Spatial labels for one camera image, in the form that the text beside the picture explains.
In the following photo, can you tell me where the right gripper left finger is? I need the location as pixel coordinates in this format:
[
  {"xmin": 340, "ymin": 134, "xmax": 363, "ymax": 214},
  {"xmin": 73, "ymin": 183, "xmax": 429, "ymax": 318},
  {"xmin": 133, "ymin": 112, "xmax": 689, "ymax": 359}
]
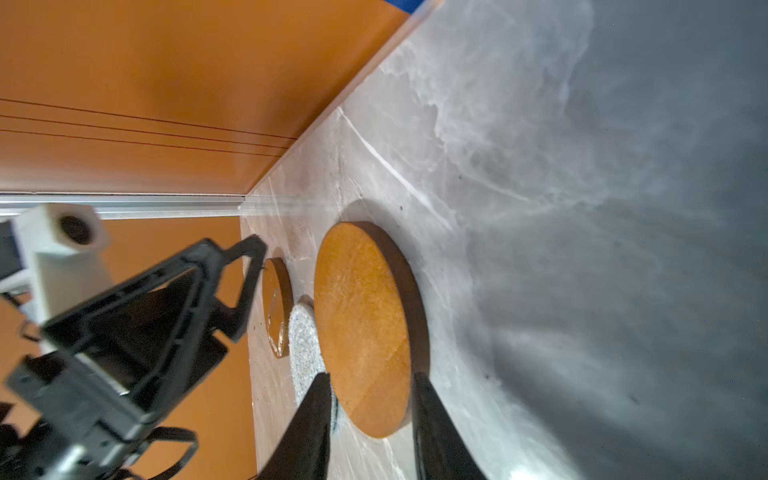
[{"xmin": 257, "ymin": 372, "xmax": 332, "ymax": 480}]

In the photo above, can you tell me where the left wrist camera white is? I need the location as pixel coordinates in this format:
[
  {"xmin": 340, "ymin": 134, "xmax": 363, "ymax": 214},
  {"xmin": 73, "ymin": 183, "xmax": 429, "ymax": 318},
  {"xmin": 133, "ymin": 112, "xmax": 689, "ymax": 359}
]
[{"xmin": 1, "ymin": 203, "xmax": 114, "ymax": 326}]

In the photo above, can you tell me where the light blue rope coaster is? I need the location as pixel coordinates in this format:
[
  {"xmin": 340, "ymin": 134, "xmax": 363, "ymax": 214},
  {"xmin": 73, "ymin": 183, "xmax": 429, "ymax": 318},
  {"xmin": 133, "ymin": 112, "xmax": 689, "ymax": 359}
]
[{"xmin": 289, "ymin": 303, "xmax": 326, "ymax": 406}]

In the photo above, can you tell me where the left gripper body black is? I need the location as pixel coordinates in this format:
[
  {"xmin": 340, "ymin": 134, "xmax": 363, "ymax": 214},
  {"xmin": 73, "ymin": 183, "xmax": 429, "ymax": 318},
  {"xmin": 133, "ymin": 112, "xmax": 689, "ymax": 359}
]
[{"xmin": 1, "ymin": 324, "xmax": 228, "ymax": 479}]

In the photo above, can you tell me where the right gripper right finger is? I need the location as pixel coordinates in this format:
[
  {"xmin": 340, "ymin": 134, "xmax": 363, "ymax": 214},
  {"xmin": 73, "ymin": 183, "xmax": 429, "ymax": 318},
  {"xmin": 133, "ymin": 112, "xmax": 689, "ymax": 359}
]
[{"xmin": 411, "ymin": 372, "xmax": 486, "ymax": 479}]

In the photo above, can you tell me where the dark glossy wooden coaster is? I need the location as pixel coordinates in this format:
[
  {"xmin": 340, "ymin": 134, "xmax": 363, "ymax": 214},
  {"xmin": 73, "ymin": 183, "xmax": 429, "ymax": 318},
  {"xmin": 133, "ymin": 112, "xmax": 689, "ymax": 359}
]
[{"xmin": 262, "ymin": 257, "xmax": 294, "ymax": 359}]

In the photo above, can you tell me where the light wooden round coaster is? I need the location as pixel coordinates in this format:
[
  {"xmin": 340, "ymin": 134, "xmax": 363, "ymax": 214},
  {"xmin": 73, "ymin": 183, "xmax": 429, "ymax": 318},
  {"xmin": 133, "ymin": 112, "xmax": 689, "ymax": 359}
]
[{"xmin": 314, "ymin": 221, "xmax": 430, "ymax": 438}]

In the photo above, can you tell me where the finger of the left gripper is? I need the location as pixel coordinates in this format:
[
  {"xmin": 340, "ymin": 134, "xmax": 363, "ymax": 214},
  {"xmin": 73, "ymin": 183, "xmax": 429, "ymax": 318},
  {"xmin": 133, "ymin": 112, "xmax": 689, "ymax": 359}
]
[
  {"xmin": 42, "ymin": 239, "xmax": 228, "ymax": 414},
  {"xmin": 210, "ymin": 235, "xmax": 267, "ymax": 342}
]

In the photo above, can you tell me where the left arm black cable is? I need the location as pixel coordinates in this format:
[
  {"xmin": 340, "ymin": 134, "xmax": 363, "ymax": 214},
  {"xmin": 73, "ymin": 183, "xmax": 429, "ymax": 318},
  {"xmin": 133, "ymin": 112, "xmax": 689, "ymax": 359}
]
[{"xmin": 113, "ymin": 425, "xmax": 200, "ymax": 480}]

